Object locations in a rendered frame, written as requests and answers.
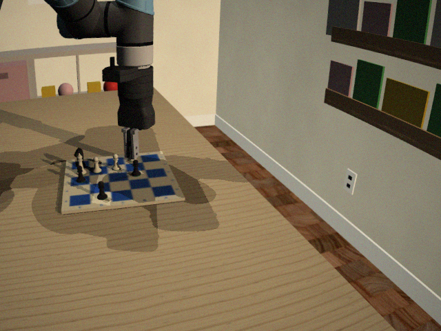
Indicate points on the blue and cream chessboard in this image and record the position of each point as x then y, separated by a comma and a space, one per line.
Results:
156, 184

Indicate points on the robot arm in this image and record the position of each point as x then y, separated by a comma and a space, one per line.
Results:
130, 21

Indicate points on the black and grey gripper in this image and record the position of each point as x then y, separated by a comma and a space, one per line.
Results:
134, 76

